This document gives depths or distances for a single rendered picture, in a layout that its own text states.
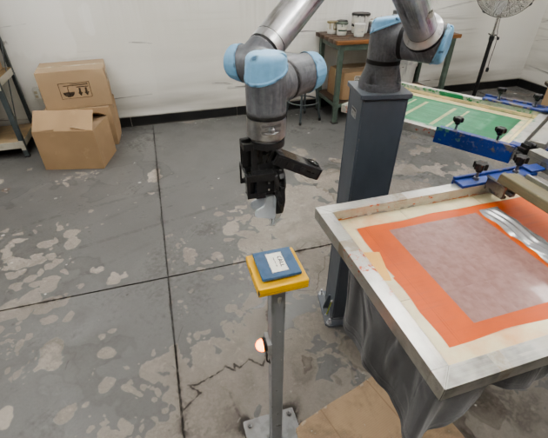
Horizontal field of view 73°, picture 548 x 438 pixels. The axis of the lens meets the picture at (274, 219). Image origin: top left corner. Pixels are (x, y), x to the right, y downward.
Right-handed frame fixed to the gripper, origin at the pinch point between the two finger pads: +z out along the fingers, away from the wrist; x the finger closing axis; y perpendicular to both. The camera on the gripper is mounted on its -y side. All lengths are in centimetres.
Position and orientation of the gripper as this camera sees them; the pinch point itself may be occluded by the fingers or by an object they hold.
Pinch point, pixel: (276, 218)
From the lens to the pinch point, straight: 84.1
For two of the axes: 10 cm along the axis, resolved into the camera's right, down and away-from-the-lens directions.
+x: 2.9, 5.6, -7.8
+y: -9.6, 1.7, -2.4
